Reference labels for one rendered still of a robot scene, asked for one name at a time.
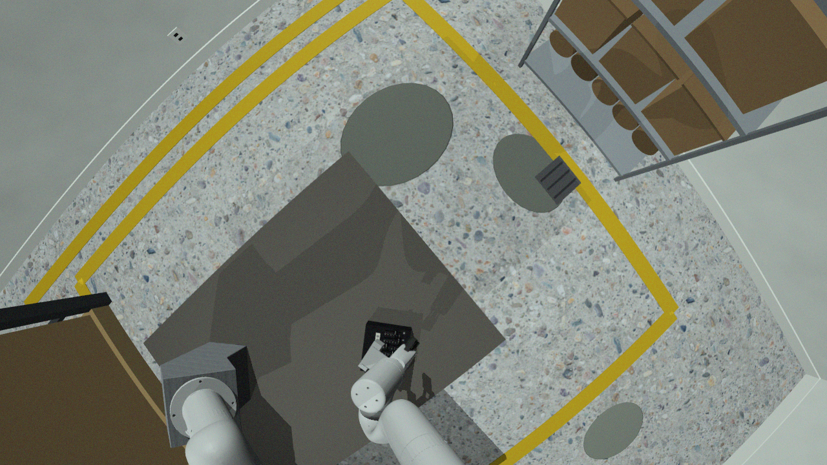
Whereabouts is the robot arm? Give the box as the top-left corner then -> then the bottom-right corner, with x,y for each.
170,338 -> 465,465

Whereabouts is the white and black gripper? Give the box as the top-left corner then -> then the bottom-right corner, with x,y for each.
390,337 -> 420,370

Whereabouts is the black lighting desk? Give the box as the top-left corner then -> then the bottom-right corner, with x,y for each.
362,321 -> 412,359

